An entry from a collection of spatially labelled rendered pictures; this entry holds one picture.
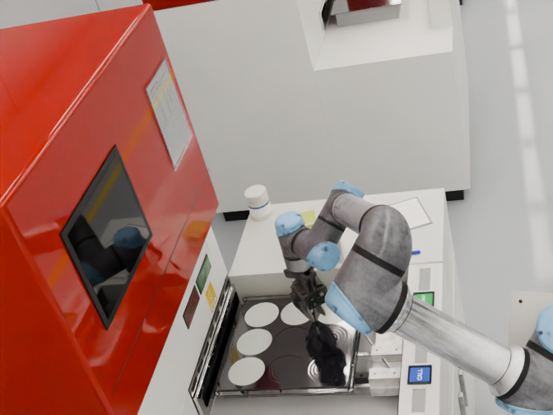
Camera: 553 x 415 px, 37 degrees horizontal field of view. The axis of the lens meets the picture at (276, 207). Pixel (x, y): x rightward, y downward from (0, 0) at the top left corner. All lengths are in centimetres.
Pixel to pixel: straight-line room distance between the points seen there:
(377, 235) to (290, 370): 68
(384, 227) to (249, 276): 87
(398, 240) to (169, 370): 70
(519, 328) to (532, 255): 182
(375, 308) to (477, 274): 213
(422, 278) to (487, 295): 137
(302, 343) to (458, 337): 67
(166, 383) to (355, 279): 62
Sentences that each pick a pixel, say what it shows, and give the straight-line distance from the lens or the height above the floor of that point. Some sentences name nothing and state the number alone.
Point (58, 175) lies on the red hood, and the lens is 154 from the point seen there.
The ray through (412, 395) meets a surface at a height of 96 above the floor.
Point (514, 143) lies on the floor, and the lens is 456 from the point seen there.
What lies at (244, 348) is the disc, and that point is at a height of 90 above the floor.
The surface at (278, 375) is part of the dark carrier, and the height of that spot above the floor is 90.
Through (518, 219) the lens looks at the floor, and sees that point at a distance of 401.
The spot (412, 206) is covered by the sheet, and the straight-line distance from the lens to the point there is 252.
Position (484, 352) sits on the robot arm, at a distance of 172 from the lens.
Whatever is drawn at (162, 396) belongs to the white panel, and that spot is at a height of 108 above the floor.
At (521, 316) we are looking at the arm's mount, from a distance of 199.
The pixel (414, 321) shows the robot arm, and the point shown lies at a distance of 166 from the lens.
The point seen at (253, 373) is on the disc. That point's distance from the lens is 222.
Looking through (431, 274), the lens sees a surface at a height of 96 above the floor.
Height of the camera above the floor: 243
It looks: 33 degrees down
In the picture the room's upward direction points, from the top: 16 degrees counter-clockwise
